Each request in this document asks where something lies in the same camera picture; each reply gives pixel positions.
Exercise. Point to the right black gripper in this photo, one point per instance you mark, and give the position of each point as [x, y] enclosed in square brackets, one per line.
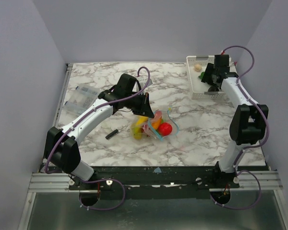
[208, 74]

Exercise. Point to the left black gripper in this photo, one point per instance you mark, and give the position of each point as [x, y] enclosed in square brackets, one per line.
[145, 109]

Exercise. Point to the yellow banana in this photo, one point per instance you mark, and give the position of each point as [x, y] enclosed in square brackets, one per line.
[139, 123]

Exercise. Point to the dark avocado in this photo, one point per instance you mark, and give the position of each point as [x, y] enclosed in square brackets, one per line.
[213, 89]

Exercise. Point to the clear zip top bag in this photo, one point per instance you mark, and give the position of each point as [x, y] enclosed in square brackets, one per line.
[165, 118]

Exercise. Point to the yellow pear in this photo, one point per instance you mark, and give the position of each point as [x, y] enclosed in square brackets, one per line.
[138, 135]

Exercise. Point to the red strawberry toy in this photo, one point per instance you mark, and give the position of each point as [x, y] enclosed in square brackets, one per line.
[165, 129]

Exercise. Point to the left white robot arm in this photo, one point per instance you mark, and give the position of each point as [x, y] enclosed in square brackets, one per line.
[62, 145]

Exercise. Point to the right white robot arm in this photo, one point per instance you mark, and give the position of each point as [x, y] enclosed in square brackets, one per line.
[249, 123]

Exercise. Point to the green white leek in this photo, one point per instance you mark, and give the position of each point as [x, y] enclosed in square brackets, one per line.
[201, 75]

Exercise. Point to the small garlic bulb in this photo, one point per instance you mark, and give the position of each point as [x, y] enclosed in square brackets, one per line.
[197, 67]

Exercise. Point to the white plastic basket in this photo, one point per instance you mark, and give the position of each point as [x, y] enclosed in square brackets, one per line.
[199, 90]

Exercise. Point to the black comb strip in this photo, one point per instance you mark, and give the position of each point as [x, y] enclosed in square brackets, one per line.
[112, 134]

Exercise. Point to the clear plastic screw box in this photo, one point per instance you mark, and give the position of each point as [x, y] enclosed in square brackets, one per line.
[81, 99]

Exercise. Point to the aluminium frame rail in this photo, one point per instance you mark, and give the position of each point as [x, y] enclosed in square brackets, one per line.
[57, 112]

